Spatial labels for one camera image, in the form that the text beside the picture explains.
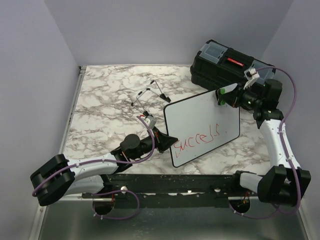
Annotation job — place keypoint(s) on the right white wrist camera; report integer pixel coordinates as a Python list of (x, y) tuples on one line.
[(252, 76)]

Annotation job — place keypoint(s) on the black wire easel stand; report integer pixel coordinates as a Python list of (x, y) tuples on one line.
[(146, 97)]

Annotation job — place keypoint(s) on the black plastic toolbox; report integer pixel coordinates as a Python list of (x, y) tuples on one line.
[(216, 66)]

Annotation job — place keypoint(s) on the white whiteboard with red writing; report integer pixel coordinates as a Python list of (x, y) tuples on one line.
[(201, 125)]

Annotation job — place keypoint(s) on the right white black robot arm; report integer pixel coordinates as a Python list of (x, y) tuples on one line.
[(285, 182)]

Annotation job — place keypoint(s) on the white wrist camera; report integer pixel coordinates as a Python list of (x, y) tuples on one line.
[(149, 120), (252, 76)]

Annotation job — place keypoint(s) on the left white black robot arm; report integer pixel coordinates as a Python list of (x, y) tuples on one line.
[(129, 152)]

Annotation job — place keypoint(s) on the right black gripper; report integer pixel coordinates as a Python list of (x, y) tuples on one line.
[(240, 94)]

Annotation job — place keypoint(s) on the black front mounting rail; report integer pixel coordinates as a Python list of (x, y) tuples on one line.
[(161, 191)]

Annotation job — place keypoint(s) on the aluminium frame extrusion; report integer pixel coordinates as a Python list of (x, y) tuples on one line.
[(52, 180)]

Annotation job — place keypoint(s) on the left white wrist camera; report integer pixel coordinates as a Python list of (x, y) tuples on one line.
[(149, 120)]

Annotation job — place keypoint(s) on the green black whiteboard eraser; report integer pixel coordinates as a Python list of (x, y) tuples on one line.
[(219, 96)]

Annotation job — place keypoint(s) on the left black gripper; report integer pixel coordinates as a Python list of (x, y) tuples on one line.
[(162, 141)]

